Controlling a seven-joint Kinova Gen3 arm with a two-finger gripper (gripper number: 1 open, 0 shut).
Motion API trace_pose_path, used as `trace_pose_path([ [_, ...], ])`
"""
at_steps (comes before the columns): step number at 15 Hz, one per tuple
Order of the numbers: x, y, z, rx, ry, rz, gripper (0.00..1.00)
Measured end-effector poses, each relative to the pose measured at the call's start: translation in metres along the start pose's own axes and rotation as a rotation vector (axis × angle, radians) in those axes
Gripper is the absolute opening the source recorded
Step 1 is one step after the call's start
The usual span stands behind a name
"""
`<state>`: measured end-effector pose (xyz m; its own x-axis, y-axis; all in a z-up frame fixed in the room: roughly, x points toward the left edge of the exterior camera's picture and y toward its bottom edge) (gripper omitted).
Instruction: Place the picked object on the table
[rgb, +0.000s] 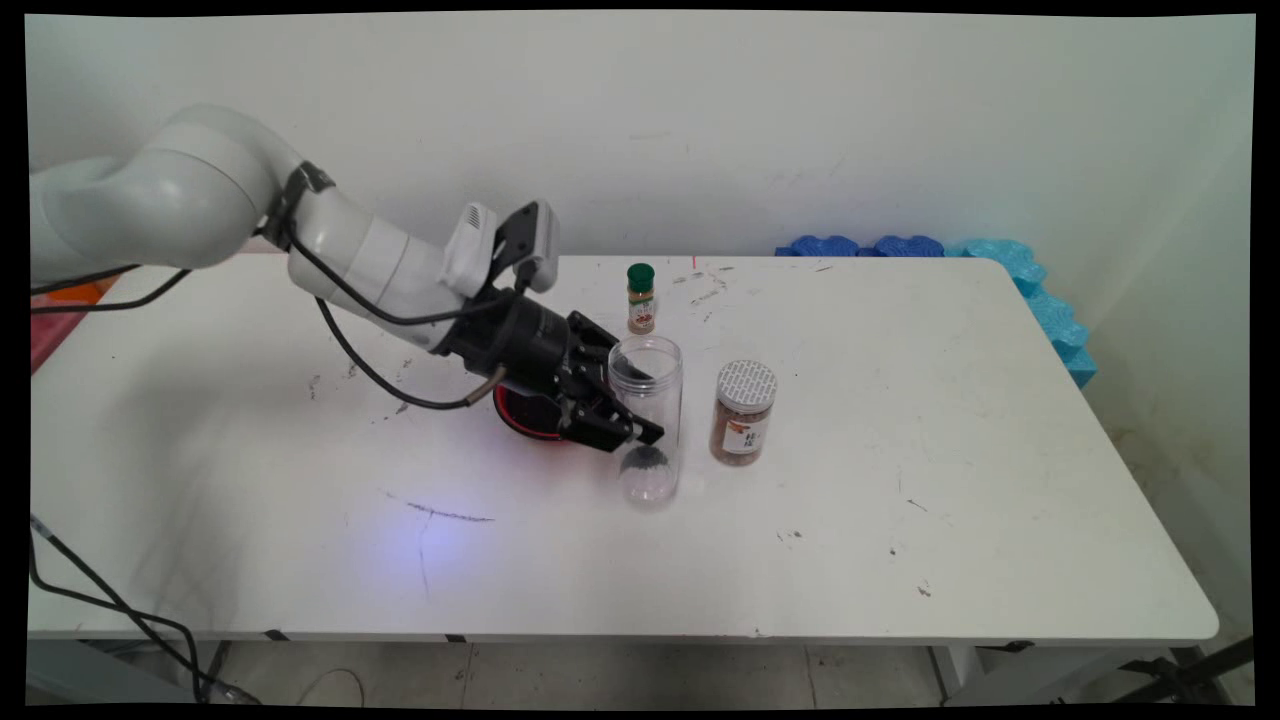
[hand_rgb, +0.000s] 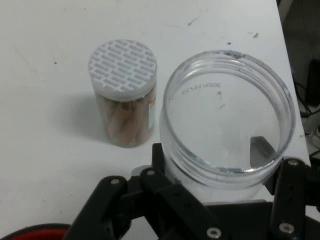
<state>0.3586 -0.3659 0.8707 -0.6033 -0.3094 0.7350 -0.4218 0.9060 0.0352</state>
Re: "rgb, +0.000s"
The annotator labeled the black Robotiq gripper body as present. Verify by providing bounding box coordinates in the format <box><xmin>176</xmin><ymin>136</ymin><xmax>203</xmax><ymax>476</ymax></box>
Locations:
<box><xmin>443</xmin><ymin>293</ymin><xmax>613</xmax><ymax>417</ymax></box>

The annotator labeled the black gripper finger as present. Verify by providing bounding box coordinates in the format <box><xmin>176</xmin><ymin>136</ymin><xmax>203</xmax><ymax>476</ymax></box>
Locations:
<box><xmin>570</xmin><ymin>310</ymin><xmax>657</xmax><ymax>383</ymax></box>
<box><xmin>560</xmin><ymin>385</ymin><xmax>666</xmax><ymax>454</ymax></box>

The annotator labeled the clear plastic jar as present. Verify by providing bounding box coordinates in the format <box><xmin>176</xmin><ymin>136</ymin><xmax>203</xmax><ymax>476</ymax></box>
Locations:
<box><xmin>607</xmin><ymin>335</ymin><xmax>685</xmax><ymax>504</ymax></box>

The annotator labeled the green-capped spice bottle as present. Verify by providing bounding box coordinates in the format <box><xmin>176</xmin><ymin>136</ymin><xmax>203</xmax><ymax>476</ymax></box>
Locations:
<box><xmin>627</xmin><ymin>263</ymin><xmax>658</xmax><ymax>336</ymax></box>

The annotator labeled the red bowl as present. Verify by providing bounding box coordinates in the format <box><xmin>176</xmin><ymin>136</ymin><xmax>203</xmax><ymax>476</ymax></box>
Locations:
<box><xmin>493</xmin><ymin>383</ymin><xmax>577</xmax><ymax>443</ymax></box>

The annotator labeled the brown spice jar white lid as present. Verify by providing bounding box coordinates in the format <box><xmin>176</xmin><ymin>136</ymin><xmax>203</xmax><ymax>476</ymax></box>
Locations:
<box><xmin>709</xmin><ymin>360</ymin><xmax>779</xmax><ymax>468</ymax></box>

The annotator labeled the dark blue foam piece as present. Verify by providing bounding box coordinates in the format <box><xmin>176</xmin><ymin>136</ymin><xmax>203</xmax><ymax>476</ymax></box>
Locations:
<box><xmin>775</xmin><ymin>235</ymin><xmax>863</xmax><ymax>258</ymax></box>
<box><xmin>868</xmin><ymin>235</ymin><xmax>946</xmax><ymax>259</ymax></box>

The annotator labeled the white table leg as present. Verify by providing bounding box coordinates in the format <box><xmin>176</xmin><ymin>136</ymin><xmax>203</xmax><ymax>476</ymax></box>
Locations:
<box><xmin>928</xmin><ymin>646</ymin><xmax>986</xmax><ymax>704</ymax></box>
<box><xmin>180</xmin><ymin>640</ymin><xmax>233</xmax><ymax>691</ymax></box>

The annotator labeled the light blue foam piece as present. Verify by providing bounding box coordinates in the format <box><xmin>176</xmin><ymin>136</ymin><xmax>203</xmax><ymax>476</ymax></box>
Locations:
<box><xmin>945</xmin><ymin>238</ymin><xmax>1098</xmax><ymax>389</ymax></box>

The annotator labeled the orange object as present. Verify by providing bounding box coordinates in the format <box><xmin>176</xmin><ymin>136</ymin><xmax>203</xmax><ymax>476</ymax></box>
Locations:
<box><xmin>40</xmin><ymin>278</ymin><xmax>119</xmax><ymax>304</ymax></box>

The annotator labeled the pink object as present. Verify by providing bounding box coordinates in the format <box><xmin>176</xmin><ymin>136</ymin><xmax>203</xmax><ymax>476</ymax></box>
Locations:
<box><xmin>30</xmin><ymin>305</ymin><xmax>81</xmax><ymax>373</ymax></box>

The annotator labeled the black tripod leg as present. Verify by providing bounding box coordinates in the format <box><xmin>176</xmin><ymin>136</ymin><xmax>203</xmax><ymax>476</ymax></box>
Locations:
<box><xmin>1115</xmin><ymin>638</ymin><xmax>1256</xmax><ymax>706</ymax></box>

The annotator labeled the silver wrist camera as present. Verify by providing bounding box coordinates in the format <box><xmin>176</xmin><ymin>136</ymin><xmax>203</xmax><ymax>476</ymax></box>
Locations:
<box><xmin>495</xmin><ymin>200</ymin><xmax>561</xmax><ymax>294</ymax></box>

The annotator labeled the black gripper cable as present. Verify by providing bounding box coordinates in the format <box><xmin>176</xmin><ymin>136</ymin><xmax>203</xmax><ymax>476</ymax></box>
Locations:
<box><xmin>30</xmin><ymin>268</ymin><xmax>507</xmax><ymax>412</ymax></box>

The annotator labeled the black camera cable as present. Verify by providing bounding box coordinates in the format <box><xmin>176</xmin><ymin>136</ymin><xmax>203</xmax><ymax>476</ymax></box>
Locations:
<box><xmin>30</xmin><ymin>235</ymin><xmax>531</xmax><ymax>328</ymax></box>

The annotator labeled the black floor cable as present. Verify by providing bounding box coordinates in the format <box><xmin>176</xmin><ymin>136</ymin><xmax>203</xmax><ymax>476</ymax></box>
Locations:
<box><xmin>28</xmin><ymin>515</ymin><xmax>261</xmax><ymax>704</ymax></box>

